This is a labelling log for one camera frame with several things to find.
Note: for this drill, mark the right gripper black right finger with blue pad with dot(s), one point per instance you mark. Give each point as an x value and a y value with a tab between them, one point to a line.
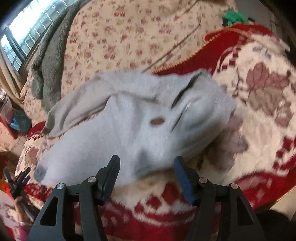
238	220

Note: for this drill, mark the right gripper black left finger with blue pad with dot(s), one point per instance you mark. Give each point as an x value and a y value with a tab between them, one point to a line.
71	212

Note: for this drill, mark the light grey fleece pants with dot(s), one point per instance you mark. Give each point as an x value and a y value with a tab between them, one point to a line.
146	120

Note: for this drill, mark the magenta sleeve forearm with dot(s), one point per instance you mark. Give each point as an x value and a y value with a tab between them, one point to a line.
24	229

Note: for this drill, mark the person's left hand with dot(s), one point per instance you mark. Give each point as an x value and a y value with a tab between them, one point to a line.
23	218

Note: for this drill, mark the blue bag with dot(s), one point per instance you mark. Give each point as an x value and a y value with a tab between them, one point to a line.
20	122

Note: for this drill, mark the red white floral blanket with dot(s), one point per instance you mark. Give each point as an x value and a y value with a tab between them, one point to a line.
256	150

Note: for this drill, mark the beige curtain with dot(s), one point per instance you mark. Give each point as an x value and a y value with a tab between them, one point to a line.
11	82

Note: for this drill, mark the grey fleece blanket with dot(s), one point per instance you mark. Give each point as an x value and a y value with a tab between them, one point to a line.
48	65

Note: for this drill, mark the window with metal bars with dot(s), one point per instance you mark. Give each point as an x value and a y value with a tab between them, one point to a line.
27	27

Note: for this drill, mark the cream floral bed sheet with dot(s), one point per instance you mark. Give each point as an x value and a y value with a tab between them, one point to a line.
130	36

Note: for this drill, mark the green cloth item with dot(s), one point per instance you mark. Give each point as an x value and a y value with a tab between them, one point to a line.
231	17

